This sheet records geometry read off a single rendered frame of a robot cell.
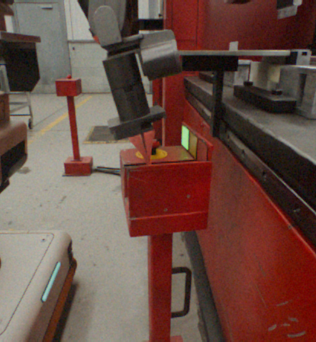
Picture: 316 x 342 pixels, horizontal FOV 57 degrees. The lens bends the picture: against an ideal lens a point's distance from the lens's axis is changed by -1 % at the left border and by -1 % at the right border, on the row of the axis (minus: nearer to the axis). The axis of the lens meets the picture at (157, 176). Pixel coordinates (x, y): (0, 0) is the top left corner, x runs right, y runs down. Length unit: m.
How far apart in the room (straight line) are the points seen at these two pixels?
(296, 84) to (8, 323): 0.98
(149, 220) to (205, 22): 1.29
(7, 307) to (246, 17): 1.63
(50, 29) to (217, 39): 6.82
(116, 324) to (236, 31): 1.50
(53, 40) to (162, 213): 7.79
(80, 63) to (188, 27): 6.57
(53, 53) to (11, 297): 7.48
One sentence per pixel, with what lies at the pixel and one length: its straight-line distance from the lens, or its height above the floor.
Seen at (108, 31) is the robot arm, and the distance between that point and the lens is 0.50.
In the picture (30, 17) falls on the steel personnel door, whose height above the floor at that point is 1.80.
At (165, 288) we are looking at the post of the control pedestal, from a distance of 0.79.
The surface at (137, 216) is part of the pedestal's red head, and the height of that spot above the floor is 0.71.
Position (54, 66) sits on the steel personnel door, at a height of 0.67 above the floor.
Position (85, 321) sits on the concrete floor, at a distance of 1.34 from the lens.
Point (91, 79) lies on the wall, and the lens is 8.09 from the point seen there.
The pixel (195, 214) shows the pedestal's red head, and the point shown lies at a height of 0.70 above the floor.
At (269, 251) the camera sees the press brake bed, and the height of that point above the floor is 0.69.
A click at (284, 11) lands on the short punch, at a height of 1.09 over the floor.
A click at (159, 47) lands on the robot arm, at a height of 1.00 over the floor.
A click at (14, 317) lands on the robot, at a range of 1.04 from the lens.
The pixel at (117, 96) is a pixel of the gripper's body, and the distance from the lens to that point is 0.51.
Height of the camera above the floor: 1.00
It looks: 23 degrees down
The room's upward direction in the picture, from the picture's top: straight up
